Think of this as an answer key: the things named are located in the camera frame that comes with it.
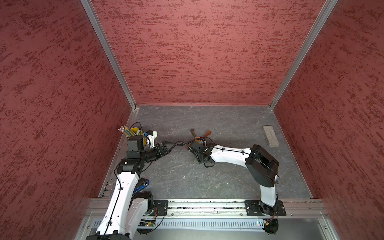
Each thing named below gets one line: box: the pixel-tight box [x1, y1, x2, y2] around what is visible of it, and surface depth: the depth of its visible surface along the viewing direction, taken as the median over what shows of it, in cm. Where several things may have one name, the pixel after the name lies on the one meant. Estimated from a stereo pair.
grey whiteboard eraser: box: [262, 125, 280, 147], surface depth 102 cm
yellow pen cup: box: [131, 127, 143, 136], surface depth 94 cm
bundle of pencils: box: [118, 125, 137, 139], surface depth 87 cm
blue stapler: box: [132, 178, 150, 196], surface depth 82 cm
